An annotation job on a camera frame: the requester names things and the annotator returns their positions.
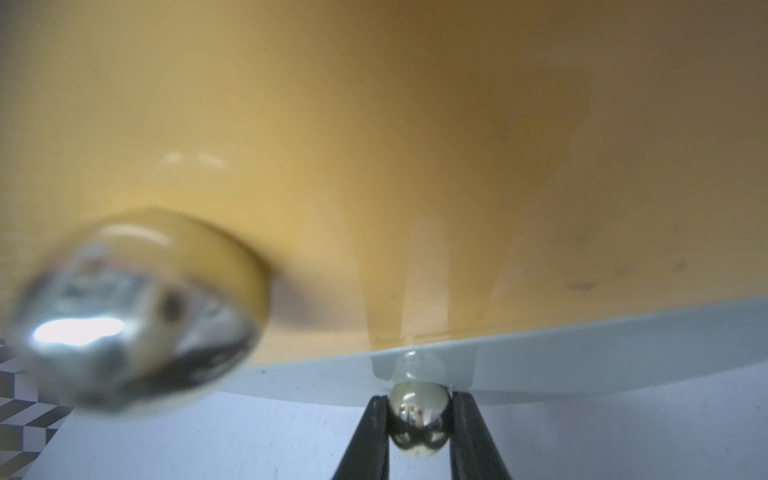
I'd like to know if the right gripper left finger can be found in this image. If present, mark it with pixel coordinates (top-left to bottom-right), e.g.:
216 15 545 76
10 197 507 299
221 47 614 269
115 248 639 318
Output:
332 396 389 480

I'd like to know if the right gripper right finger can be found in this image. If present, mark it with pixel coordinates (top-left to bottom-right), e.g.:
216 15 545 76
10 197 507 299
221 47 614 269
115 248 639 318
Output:
450 391 512 480

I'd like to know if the grey bottom drawer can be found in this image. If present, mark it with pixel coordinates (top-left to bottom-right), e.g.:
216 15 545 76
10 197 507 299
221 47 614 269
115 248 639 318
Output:
223 297 767 439

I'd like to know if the yellow drawer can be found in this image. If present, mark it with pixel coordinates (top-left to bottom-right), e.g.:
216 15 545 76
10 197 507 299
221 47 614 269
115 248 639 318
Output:
0 0 768 415

